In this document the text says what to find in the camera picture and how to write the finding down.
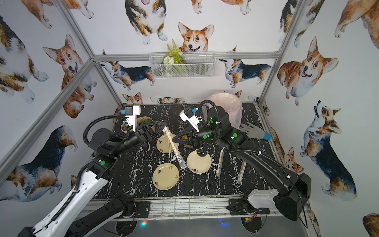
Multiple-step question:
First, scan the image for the aluminium front rail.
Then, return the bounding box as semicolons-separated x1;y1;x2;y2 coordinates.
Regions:
76;194;314;221

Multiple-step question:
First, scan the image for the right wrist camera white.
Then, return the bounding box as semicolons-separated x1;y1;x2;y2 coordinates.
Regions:
179;108;200;132

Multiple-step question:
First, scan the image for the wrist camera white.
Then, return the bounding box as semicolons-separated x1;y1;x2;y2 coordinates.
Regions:
120;105;141;131
179;108;200;132

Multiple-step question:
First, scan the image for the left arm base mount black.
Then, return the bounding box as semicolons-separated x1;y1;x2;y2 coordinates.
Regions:
117;201;151;219

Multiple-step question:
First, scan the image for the cream plate front left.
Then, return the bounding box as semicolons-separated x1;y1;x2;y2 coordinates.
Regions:
153;163;179;191

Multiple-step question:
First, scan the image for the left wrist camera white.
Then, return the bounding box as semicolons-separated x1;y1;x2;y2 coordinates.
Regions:
120;105;141;131

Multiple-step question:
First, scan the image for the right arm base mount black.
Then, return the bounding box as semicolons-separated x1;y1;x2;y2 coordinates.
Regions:
226;198;270;215

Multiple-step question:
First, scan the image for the cream plate upper left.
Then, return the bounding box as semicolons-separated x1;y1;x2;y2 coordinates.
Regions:
157;134;174;154

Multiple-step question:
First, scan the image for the white bin with plastic bag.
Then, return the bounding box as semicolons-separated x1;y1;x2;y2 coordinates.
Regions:
208;90;243;128

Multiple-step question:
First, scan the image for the cream plate chipped right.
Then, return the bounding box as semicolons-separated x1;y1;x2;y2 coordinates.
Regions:
187;151;212;174

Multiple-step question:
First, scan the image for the white wire wall basket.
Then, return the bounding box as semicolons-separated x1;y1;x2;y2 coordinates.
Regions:
149;52;216;79

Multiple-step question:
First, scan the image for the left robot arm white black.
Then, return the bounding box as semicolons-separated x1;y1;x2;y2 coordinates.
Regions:
18;115;167;237

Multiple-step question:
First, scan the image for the tan pot green plant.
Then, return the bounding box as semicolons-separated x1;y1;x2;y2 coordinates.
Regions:
136;117;153;133

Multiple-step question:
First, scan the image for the cream plate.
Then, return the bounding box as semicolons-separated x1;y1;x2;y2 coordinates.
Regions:
153;163;179;191
157;134;174;154

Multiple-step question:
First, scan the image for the green fern white flower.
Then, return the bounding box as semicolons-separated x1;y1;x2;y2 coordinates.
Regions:
163;40;184;72

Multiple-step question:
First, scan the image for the grey glove blue cuff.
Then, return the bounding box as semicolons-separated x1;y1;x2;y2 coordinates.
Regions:
239;123;271;141

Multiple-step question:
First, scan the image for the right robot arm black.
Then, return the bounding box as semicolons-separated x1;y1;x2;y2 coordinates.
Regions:
173;100;311;221

